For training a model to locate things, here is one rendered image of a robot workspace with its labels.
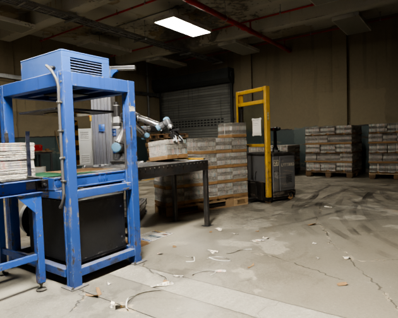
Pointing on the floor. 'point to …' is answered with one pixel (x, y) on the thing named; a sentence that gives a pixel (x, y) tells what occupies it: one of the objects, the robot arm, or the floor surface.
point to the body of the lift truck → (287, 161)
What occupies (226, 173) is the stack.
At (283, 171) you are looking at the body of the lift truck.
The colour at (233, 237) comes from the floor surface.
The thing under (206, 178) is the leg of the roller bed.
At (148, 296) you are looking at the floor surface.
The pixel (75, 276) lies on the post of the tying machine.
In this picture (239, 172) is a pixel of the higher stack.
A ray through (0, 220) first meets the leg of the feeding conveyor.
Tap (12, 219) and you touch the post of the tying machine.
